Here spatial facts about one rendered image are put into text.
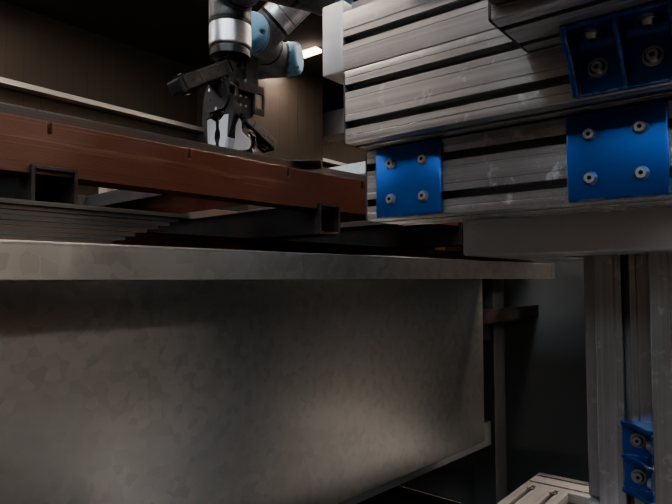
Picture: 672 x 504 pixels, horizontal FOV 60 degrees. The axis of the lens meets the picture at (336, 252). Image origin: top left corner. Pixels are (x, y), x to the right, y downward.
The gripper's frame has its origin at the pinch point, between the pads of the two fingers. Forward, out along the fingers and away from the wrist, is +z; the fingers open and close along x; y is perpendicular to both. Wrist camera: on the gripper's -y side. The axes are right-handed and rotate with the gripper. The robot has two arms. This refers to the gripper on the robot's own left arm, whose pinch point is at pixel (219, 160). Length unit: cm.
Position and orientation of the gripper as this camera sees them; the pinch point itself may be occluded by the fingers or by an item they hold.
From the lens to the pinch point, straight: 105.2
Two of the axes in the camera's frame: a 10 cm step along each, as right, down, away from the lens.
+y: 6.7, 0.4, 7.4
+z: 0.0, 10.0, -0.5
